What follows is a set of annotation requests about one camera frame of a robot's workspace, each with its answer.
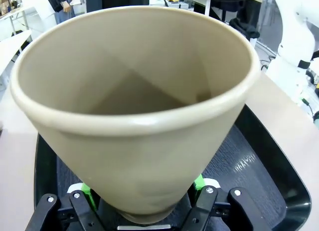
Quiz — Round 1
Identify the black cloth bundle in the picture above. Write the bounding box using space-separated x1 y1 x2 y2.
228 17 261 39

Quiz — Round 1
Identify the black textured serving tray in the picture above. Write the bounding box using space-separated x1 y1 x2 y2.
33 104 312 231

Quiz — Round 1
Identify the background person with black bag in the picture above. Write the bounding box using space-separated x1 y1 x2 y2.
44 0 76 25

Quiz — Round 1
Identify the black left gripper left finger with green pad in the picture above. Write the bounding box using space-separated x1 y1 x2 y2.
31 183 101 231

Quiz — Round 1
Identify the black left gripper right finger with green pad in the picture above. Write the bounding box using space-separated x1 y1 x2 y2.
181 175 253 231

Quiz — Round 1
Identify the white side table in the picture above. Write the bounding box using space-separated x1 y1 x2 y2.
0 29 33 76

